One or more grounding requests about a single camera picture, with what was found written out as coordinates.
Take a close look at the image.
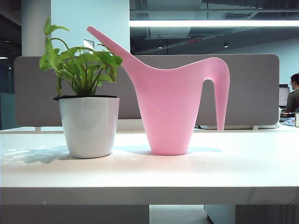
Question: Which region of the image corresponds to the ceiling air vent grille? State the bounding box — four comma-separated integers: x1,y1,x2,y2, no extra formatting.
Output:
223,13,254,20

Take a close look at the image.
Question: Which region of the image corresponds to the grey fabric desk partition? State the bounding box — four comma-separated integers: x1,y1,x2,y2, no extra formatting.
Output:
13,54,280,126

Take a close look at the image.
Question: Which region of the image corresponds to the computer monitor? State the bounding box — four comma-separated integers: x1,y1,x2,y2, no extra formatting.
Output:
279,84,290,107

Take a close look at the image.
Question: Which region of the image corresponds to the person in dark shirt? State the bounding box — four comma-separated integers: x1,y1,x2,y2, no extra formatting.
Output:
285,73,299,114

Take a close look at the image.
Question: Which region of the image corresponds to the green plant in white pot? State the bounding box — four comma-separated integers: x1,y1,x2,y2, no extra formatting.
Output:
39,17,123,159

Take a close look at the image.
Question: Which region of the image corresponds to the long ceiling light strip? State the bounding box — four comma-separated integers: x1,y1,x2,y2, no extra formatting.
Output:
129,20,299,28

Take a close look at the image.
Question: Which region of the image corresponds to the pink plastic watering can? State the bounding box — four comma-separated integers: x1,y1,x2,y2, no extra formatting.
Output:
86,25,231,156

